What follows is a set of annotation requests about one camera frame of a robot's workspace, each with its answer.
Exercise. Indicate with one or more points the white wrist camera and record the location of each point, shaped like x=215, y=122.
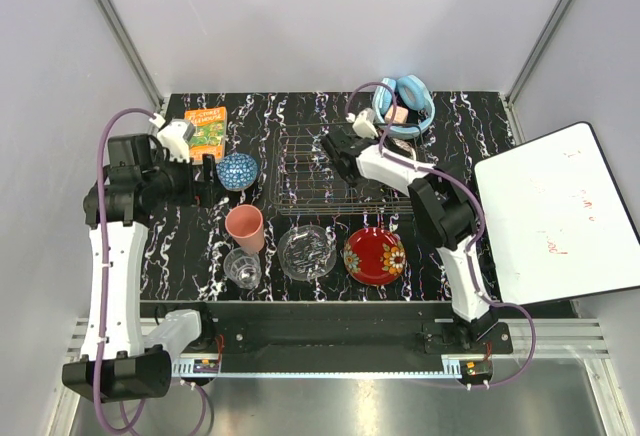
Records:
x=175, y=138
x=363, y=123

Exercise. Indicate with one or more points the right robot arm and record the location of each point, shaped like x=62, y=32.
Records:
x=446, y=213

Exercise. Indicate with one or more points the red floral plate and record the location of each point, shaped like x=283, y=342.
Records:
x=374, y=256

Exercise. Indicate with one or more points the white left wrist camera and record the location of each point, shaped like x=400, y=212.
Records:
x=175, y=138

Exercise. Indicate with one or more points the light blue headphones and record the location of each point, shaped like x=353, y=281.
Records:
x=412, y=93

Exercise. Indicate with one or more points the blue triangle patterned bowl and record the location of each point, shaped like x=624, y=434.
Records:
x=237, y=171

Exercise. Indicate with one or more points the clear glass bowl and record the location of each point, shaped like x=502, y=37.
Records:
x=306, y=253

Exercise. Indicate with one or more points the brown floral patterned bowl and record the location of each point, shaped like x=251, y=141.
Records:
x=402, y=148

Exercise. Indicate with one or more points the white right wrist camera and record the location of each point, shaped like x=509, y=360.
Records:
x=363, y=123

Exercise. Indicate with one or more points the pink plastic cup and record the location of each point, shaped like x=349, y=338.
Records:
x=245, y=224

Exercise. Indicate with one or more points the white dry-erase board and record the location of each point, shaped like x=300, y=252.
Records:
x=557, y=225

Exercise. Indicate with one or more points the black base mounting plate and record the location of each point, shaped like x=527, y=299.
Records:
x=341, y=339

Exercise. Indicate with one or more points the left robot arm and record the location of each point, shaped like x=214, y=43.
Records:
x=117, y=361

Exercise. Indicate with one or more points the pink cube die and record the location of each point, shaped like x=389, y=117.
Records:
x=398, y=115

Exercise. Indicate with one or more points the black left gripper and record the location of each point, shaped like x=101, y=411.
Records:
x=211, y=191

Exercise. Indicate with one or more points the wire dish rack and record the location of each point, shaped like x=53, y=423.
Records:
x=304, y=182

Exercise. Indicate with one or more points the orange green paperback book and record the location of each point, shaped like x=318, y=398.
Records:
x=210, y=134

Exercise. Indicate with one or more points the clear drinking glass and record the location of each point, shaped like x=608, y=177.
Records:
x=242, y=268

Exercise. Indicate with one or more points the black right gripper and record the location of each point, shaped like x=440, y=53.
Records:
x=374, y=139

